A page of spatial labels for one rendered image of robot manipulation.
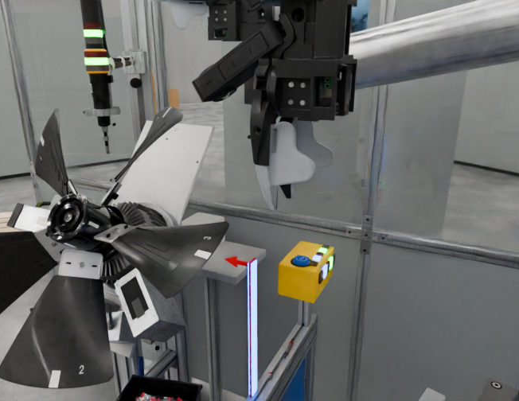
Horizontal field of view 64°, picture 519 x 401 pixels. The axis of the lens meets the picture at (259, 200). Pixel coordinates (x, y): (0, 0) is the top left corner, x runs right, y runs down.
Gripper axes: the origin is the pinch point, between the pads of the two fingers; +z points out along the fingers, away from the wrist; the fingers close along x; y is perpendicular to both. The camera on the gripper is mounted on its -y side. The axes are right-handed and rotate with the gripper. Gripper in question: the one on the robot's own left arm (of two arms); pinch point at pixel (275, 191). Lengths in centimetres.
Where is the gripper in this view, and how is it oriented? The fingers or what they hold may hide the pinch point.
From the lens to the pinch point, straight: 46.0
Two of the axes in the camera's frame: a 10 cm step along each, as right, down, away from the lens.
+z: 0.0, 9.4, 3.3
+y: 9.0, 1.4, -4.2
